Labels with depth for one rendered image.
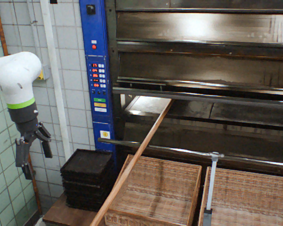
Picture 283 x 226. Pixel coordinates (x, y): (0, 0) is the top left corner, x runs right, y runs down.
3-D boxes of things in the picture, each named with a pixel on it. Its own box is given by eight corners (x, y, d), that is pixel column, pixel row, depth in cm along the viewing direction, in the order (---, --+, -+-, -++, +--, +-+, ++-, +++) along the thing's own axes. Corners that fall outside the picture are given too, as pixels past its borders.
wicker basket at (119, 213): (129, 182, 259) (128, 152, 247) (201, 196, 241) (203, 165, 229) (103, 226, 217) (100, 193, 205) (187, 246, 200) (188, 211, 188)
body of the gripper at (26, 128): (23, 111, 118) (29, 133, 123) (8, 123, 111) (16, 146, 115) (41, 112, 116) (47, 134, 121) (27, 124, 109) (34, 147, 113)
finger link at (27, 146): (34, 134, 116) (32, 133, 115) (28, 166, 113) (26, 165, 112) (24, 133, 117) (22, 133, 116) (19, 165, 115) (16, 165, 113)
